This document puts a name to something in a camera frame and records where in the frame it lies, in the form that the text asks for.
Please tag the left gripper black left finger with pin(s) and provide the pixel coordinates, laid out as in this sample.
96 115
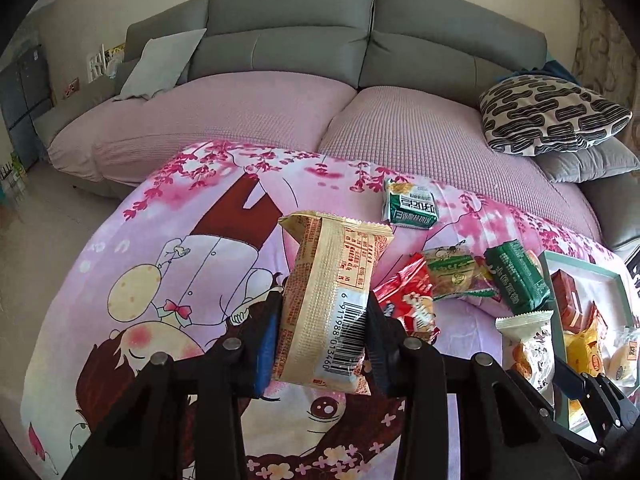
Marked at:
175 411

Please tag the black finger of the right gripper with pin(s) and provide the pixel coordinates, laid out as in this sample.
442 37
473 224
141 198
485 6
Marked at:
613 418

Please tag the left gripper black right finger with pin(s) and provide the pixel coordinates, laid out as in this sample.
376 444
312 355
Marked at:
505 432

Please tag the dark red rectangular snack pack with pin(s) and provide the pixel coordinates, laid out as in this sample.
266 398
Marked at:
573 314

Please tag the beige barcode cracker pack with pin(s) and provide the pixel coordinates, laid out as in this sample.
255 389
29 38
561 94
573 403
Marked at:
325 298

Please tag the clear wrapped small bun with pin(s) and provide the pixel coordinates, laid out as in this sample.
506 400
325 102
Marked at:
624 357

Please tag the yellow cake snack pack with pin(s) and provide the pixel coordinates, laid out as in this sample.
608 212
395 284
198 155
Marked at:
583 353

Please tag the teal white box tray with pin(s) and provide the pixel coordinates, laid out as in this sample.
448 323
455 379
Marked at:
605 287

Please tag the white red rice cracker pack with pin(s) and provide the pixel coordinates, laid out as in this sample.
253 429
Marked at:
527 348

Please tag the small red snack packet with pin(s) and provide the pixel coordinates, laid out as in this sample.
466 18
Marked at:
597 317

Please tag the dark green snack pack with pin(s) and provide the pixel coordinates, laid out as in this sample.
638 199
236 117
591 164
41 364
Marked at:
518 280

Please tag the red festive snack bag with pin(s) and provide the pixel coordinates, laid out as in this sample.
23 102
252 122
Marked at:
408 298

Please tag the clear green biscuit pack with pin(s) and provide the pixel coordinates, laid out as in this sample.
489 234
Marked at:
436 262

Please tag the pink cartoon print cloth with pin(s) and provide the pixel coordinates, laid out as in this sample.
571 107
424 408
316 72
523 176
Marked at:
198 242

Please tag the green white small snack pack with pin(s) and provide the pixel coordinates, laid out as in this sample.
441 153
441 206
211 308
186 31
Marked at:
408 205

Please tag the grey velvet pillow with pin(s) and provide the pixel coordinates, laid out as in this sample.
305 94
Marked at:
608 159

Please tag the pink waffle sofa cover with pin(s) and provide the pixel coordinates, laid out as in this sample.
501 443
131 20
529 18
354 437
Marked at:
99 140

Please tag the black white patterned pillow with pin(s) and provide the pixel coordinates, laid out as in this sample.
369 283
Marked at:
530 115

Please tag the dark blue cloth behind pillow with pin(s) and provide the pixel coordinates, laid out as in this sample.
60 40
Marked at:
551 68

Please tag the beige patterned curtain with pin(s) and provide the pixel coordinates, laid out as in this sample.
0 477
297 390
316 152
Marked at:
606 62

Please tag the light grey cushion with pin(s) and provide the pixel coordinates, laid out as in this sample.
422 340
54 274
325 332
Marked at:
162 62

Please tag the grey fabric sofa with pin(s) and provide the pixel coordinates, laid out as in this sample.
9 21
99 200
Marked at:
448 48

